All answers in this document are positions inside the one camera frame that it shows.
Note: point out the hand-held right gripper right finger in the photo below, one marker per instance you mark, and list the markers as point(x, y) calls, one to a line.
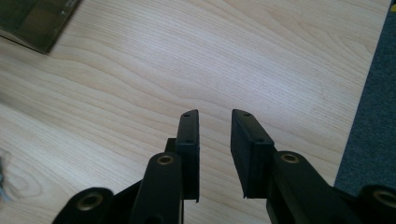
point(249, 161)

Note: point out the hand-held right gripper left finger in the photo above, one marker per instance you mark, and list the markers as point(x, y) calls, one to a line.
point(189, 155)

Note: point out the dark olive flat box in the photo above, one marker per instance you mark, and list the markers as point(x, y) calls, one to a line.
point(32, 21)

